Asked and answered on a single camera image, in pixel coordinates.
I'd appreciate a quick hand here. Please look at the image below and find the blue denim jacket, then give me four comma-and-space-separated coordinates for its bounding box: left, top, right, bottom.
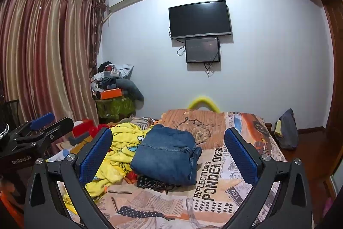
130, 124, 202, 185

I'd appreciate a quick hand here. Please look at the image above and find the red garment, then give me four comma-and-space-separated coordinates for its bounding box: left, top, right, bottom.
88, 124, 109, 138

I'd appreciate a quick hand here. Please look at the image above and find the green patterned side cabinet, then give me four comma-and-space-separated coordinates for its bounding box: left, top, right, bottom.
95, 96, 135, 121

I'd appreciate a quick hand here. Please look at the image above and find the orange shoe box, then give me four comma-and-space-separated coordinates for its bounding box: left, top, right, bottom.
100, 88, 123, 100

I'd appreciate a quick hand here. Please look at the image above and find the yellow cartoon blanket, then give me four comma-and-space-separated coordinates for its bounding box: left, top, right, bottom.
63, 122, 153, 216

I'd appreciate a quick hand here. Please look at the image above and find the pile of clutter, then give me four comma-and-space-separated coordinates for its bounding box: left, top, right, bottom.
91, 61, 134, 99

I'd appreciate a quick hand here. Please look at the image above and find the navy polka dot garment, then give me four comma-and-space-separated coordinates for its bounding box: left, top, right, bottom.
137, 176, 175, 192

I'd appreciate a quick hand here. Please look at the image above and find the grey plush pillow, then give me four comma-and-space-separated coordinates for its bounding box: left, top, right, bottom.
116, 79, 144, 102

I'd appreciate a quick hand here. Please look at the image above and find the dark blue bag on floor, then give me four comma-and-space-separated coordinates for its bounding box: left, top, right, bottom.
274, 109, 299, 150

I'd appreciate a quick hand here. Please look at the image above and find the red gold striped curtain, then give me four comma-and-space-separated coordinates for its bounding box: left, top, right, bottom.
1, 0, 106, 121

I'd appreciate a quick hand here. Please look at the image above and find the newspaper print bed quilt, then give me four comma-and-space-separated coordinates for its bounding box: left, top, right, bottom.
96, 109, 285, 228

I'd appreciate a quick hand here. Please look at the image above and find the yellow curved chair back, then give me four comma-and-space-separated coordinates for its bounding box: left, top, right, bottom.
188, 96, 220, 113

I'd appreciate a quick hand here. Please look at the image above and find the small black wall monitor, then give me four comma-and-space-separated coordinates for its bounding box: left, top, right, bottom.
185, 37, 220, 63

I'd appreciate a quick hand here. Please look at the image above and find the large black wall television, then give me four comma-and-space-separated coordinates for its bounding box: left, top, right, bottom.
168, 0, 232, 39

